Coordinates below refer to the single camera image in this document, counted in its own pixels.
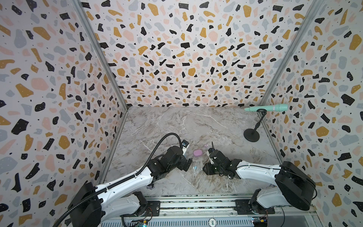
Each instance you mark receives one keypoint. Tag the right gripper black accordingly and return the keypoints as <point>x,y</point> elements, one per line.
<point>211,165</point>

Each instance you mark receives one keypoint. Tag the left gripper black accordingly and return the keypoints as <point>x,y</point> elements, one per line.
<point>184,165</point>

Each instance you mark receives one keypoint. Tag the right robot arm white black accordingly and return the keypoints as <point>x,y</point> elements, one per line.
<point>291,187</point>

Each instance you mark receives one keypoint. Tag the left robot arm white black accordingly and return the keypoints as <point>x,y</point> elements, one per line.
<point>94,204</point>

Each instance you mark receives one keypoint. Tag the pink earbud charging case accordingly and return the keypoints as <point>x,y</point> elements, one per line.
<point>198,153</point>

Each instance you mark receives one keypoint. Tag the black microphone stand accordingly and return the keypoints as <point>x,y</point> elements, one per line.
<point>251,134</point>

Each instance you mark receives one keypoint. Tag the mint green microphone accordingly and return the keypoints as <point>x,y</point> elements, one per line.
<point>272,108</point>

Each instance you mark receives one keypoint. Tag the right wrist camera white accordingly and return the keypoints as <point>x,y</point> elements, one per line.
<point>211,161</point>

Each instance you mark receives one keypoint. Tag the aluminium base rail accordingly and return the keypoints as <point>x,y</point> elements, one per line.
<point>228,210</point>

